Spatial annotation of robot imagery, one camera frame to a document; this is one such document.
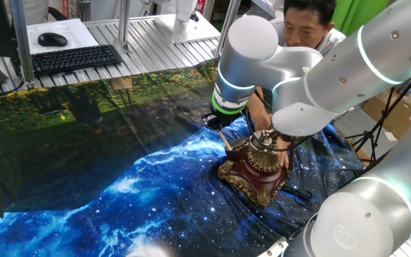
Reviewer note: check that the brass phone handset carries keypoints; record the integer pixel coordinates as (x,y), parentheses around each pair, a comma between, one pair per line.
(262,135)

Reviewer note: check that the white mouse pad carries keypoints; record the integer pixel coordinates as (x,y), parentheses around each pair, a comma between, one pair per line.
(66,30)

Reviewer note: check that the black chair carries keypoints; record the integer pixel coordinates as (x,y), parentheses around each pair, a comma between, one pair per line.
(57,13)

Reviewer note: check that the man in white shirt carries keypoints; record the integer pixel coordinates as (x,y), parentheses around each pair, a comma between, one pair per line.
(309,28)

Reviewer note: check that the short wooden stick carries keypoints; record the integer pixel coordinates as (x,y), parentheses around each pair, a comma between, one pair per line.
(225,140)

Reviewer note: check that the black tripod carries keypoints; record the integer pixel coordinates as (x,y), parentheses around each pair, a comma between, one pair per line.
(380,125)

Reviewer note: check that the person's right forearm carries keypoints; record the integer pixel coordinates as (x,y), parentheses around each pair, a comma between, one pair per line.
(259,105)

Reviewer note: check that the white pedestal plate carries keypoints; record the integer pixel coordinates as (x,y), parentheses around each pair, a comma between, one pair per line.
(187,28)

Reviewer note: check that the cardboard box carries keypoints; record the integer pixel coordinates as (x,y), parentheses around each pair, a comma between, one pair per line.
(394,114)

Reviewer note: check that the red gold rotary phone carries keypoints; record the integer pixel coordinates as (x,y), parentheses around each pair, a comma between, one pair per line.
(259,182)

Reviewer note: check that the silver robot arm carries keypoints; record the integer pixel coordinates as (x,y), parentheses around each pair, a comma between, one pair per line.
(369,53)

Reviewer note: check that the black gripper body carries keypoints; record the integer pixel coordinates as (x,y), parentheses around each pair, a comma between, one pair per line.
(223,121)

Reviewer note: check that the person's right hand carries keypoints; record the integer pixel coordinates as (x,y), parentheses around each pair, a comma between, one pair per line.
(264,124)

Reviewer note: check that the green screen cloth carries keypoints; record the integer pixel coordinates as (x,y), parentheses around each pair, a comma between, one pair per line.
(359,14)

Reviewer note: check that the aluminium frame post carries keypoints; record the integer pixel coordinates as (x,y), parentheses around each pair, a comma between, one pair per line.
(227,25)
(122,25)
(23,43)

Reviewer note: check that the night sky landscape printed cloth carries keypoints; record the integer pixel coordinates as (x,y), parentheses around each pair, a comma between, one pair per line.
(120,178)

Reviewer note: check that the person's left hand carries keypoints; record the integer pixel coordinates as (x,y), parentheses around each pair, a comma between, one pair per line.
(284,153)

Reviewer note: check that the black keyboard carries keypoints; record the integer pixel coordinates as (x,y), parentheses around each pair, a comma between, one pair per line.
(70,59)

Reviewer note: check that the red sign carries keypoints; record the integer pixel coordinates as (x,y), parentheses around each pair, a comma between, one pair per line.
(200,6)

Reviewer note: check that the black computer mouse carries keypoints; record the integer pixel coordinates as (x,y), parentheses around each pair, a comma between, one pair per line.
(52,39)

